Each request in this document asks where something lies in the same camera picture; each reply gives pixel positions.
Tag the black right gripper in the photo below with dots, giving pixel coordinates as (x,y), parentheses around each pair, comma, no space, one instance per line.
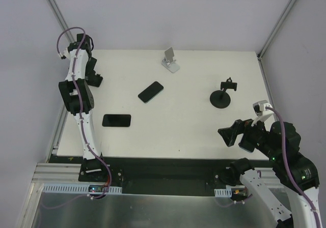
(244,135)

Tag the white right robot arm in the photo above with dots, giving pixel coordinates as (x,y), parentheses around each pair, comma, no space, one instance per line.
(296,173)

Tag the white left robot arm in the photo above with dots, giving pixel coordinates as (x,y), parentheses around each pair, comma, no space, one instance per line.
(78,98)

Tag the black round-base clamp stand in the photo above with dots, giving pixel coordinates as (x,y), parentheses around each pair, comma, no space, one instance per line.
(220,98)

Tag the white folding phone stand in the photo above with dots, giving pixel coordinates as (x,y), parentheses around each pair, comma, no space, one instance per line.
(169,62)

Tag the black folding phone stand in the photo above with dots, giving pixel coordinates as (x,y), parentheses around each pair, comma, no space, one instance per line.
(91,77)

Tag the smartphone with blue edge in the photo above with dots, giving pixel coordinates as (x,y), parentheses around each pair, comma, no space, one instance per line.
(246,144)

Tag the black smartphone with teal edge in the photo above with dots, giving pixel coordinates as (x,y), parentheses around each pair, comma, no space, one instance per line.
(150,92)

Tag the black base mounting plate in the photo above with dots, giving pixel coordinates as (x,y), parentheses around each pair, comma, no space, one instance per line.
(157,176)

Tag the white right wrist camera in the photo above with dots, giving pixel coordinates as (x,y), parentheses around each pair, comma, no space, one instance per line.
(261,111)

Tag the white slotted cable duct right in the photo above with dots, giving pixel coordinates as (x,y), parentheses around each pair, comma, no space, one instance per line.
(227,192)

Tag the white slotted cable duct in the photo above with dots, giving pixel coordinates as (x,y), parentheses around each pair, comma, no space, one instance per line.
(73,188)
(227,192)

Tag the aluminium frame rail right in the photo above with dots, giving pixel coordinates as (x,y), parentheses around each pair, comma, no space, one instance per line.
(288,8)

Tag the aluminium frame rail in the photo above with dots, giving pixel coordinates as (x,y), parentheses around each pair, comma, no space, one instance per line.
(288,8)
(58,14)

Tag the white slotted cable duct left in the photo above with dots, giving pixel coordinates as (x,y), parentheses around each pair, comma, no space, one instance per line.
(73,188)

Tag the aluminium frame rail left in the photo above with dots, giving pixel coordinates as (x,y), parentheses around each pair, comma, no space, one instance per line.
(58,14)

